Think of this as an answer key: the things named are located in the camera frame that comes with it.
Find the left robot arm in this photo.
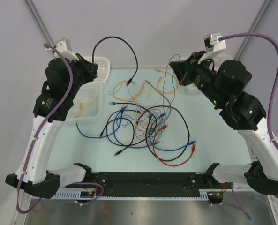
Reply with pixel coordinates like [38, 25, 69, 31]
[5, 54, 98, 199]

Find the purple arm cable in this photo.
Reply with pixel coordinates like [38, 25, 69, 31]
[219, 32, 278, 169]
[15, 43, 74, 214]

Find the yellow ethernet cable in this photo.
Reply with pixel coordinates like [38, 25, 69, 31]
[154, 67, 179, 94]
[74, 102, 84, 118]
[112, 80, 162, 105]

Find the thin black wire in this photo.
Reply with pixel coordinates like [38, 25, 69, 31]
[127, 53, 181, 146]

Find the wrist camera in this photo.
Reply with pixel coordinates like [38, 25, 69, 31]
[198, 32, 226, 64]
[43, 38, 79, 62]

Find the white basket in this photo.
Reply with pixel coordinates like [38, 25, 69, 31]
[183, 53, 233, 95]
[84, 56, 110, 88]

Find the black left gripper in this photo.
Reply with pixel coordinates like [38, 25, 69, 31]
[65, 52, 98, 99]

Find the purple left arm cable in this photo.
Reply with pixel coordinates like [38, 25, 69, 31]
[15, 43, 74, 214]

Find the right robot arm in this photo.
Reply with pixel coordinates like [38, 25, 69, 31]
[169, 51, 278, 195]

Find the grey ethernet cable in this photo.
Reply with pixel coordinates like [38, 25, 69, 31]
[145, 79, 172, 120]

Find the thick black cable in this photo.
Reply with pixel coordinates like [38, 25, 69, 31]
[145, 105, 191, 162]

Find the red ethernet cable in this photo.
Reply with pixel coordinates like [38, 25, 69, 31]
[152, 125, 198, 167]

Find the black ethernet cable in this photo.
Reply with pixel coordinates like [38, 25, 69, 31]
[92, 36, 138, 85]

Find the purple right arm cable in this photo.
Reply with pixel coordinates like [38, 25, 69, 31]
[219, 32, 278, 169]

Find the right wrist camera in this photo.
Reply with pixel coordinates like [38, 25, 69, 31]
[198, 32, 226, 64]

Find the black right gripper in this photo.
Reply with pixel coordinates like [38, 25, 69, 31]
[170, 50, 225, 107]

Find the translucent basket front left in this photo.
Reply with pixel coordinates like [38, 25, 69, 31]
[65, 83, 103, 124]

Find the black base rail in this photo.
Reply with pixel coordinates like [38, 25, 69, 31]
[66, 171, 231, 199]

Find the white basket back left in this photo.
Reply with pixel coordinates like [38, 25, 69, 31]
[84, 56, 110, 88]

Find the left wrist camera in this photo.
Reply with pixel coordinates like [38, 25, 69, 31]
[43, 38, 79, 62]

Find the white basket right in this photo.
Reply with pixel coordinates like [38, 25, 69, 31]
[183, 53, 233, 95]

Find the blue ethernet cable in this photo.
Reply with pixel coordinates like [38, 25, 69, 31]
[75, 110, 167, 139]
[114, 105, 197, 152]

